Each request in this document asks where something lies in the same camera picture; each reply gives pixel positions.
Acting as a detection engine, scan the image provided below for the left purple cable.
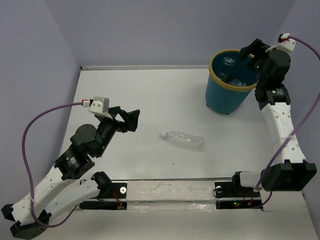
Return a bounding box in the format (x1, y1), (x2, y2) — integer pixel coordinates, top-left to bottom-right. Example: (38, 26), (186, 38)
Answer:
(21, 99), (91, 228)

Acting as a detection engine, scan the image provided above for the blue bin yellow rim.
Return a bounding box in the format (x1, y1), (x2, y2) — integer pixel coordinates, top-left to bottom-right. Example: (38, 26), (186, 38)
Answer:
(205, 49), (257, 115)

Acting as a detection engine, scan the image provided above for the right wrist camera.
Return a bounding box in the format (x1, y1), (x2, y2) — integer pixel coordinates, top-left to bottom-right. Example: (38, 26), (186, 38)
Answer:
(265, 33), (296, 54)

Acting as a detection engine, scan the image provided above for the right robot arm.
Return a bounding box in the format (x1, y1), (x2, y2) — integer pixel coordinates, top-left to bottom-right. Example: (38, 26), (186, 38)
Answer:
(230, 33), (317, 196)

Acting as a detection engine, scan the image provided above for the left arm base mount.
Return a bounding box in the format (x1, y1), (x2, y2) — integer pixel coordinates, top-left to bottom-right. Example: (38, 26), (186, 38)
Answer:
(78, 171), (128, 211)

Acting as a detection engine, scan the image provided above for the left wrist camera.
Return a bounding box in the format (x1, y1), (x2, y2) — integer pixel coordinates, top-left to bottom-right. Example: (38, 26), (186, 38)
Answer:
(88, 96), (112, 119)

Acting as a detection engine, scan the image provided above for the purple cable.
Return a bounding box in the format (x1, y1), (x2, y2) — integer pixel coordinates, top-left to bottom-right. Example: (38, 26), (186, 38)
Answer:
(254, 35), (320, 210)
(21, 99), (91, 228)

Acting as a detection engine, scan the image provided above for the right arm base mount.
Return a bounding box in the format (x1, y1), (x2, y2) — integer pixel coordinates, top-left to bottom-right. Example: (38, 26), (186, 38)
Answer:
(212, 171), (263, 210)

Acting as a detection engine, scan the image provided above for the clear slim plastic bottle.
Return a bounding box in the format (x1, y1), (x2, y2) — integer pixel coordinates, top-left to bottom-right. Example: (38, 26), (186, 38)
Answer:
(215, 56), (236, 83)

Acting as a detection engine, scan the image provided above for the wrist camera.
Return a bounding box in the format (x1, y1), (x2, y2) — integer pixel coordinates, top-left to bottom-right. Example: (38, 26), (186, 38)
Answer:
(265, 33), (296, 54)
(88, 96), (112, 119)

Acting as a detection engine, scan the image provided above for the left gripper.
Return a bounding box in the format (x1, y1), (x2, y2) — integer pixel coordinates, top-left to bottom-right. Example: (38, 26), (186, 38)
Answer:
(96, 106), (142, 157)

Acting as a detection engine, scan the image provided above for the green label plastic bottle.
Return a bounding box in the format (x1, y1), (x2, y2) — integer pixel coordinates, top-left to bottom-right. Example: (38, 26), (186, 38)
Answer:
(227, 78), (247, 88)

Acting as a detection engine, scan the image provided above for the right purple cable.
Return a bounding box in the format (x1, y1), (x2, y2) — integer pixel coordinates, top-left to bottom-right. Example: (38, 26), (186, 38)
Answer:
(254, 35), (320, 210)

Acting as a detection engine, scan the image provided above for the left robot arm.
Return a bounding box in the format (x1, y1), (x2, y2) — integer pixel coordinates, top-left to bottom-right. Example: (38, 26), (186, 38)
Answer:
(1, 104), (140, 240)

